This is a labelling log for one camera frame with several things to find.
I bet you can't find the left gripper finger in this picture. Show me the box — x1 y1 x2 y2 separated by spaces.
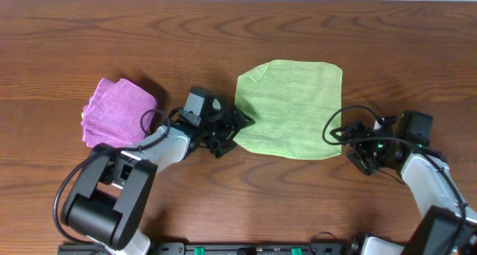
233 106 256 130
214 140 237 159

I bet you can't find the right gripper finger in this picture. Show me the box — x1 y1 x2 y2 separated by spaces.
346 152 373 176
329 125 350 142

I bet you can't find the light green microfibre cloth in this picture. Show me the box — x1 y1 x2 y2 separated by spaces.
234 60 343 160

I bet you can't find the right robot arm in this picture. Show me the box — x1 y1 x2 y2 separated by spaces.
322 110 476 254

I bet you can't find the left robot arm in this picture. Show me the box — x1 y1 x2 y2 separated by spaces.
53 86 255 254

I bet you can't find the folded purple cloth stack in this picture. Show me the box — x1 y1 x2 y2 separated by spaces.
80 78 157 148

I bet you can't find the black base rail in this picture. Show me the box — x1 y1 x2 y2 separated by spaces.
57 242 361 255

